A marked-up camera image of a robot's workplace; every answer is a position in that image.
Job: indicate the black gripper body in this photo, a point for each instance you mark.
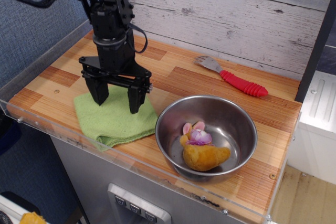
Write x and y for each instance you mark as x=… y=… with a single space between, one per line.
x=116 y=66

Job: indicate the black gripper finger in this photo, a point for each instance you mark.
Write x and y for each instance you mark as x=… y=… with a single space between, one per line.
x=136 y=96
x=98 y=89

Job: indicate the green cloth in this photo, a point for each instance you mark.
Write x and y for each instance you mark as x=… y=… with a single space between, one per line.
x=112 y=123

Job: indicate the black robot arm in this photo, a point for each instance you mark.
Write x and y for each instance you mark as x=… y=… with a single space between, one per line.
x=111 y=22

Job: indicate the silver metal bowl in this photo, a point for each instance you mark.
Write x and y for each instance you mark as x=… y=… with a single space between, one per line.
x=227 y=123

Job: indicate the orange plush toy with flower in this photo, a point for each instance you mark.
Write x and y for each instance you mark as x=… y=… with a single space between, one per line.
x=199 y=152

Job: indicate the silver button panel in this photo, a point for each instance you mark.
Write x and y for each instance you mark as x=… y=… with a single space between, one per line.
x=130 y=208

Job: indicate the yellow object bottom left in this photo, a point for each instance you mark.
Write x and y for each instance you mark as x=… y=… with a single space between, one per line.
x=32 y=218

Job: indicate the white ribbed cabinet right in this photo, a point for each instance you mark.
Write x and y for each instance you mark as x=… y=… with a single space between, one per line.
x=312 y=149

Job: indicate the clear acrylic guard rail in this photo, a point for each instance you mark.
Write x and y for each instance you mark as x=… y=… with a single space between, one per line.
x=43 y=52

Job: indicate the fork with red handle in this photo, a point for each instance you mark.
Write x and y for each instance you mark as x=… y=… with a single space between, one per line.
x=245 y=86

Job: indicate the black vertical post right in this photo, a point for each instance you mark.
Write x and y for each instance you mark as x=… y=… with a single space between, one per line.
x=318 y=48

